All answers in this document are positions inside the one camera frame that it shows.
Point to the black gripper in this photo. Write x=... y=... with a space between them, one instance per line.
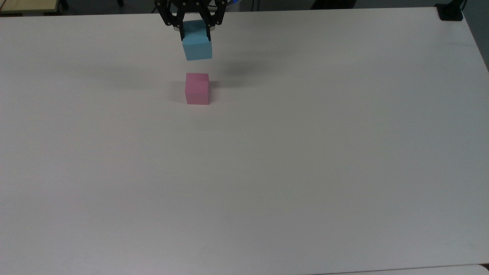
x=191 y=4

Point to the blue cube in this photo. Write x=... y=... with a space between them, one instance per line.
x=197 y=44

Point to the pink cube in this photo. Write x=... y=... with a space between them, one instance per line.
x=197 y=89

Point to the light wooden desk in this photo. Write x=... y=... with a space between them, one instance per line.
x=28 y=5

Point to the black clamp mount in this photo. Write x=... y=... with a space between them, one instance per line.
x=450 y=11

